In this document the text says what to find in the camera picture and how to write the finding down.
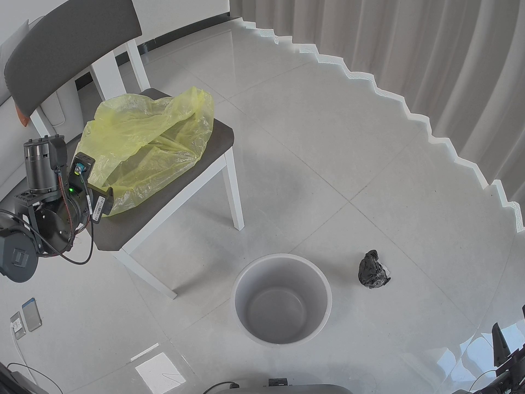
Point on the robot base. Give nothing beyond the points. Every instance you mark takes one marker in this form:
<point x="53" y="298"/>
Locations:
<point x="287" y="389"/>

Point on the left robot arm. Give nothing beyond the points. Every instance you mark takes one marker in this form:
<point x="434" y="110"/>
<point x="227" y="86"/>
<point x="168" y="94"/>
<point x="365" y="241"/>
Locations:
<point x="43" y="166"/>

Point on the beige curtain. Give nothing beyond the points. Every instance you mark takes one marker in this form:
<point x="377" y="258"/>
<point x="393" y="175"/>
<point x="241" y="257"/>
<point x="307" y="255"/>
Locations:
<point x="389" y="27"/>

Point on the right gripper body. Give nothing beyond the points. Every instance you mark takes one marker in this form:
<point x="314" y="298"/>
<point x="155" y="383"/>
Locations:
<point x="512" y="370"/>

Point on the white chair dark grey seat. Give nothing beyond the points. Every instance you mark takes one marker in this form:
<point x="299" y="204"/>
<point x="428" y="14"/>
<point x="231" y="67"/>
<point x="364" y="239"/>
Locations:
<point x="74" y="27"/>

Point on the crumpled black plastic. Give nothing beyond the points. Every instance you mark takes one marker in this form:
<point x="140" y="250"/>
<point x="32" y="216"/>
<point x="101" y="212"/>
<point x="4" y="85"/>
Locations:
<point x="371" y="271"/>

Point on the yellow plastic bag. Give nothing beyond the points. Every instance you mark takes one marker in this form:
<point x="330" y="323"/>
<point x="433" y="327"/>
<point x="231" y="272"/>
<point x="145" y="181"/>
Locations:
<point x="143" y="138"/>

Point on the white trash bin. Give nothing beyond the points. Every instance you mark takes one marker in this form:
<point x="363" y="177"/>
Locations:
<point x="283" y="298"/>

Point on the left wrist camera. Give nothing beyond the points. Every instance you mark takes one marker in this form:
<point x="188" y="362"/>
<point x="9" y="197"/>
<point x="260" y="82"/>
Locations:
<point x="84" y="164"/>

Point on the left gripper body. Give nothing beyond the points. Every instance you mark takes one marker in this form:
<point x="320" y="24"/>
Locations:
<point x="100" y="205"/>

